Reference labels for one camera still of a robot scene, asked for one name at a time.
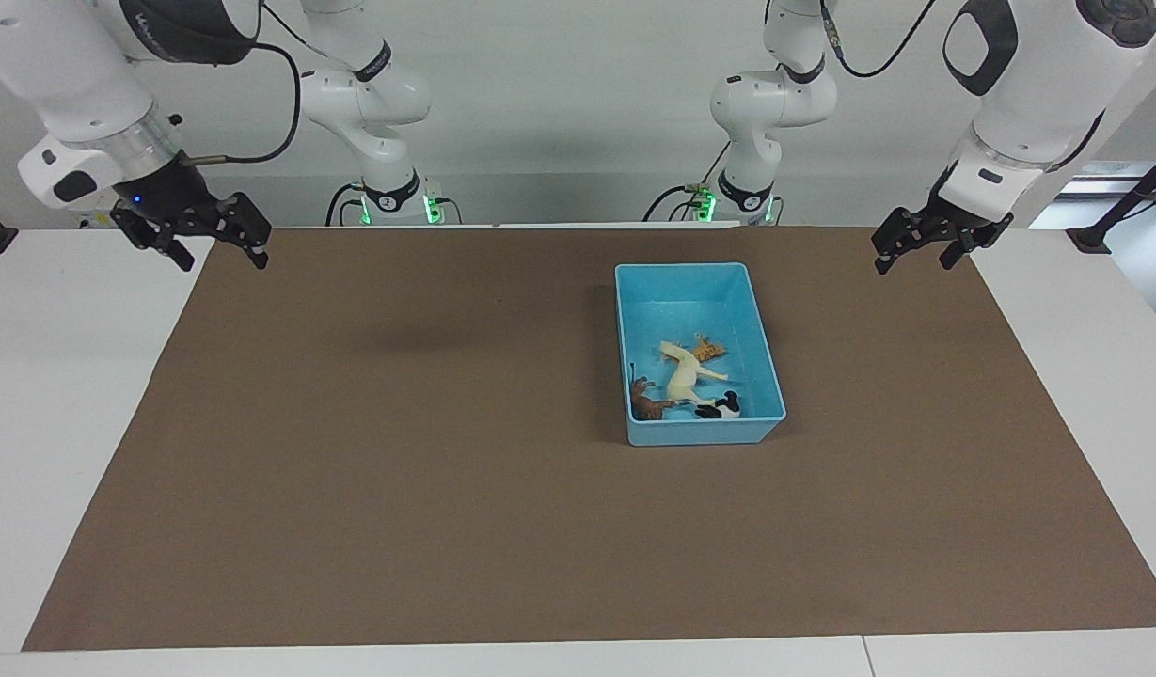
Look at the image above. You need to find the black cable with metal connector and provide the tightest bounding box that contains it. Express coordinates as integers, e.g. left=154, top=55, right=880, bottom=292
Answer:
left=817, top=0, right=938, bottom=79

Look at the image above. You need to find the black clamp stand with pole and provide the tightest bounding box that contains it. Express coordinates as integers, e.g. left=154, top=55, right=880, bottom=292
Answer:
left=1066, top=145, right=1156, bottom=255

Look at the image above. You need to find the cream horse toy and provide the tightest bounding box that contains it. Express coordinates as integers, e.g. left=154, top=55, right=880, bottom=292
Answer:
left=658, top=340, right=739, bottom=408

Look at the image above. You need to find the black left arm base cable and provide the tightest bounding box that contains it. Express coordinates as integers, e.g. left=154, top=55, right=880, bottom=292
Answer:
left=642, top=141, right=731, bottom=224

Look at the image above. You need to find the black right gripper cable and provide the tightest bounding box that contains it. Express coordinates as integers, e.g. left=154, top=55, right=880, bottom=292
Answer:
left=178, top=0, right=303, bottom=166

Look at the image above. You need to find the black arm base cable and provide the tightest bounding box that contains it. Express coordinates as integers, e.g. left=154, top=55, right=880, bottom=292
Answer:
left=642, top=141, right=731, bottom=224
left=325, top=181, right=368, bottom=228

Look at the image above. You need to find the light blue storage box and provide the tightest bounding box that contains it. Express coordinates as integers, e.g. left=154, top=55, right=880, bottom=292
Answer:
left=614, top=262, right=788, bottom=448

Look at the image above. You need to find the brown lion toy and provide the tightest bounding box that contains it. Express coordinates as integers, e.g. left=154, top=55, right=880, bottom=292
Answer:
left=628, top=362, right=678, bottom=422

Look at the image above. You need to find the brown table mat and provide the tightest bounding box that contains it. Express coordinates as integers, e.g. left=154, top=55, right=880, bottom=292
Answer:
left=21, top=226, right=1156, bottom=653

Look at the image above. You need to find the black right arm base cable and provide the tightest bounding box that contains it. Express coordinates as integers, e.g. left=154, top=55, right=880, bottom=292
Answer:
left=325, top=181, right=368, bottom=228

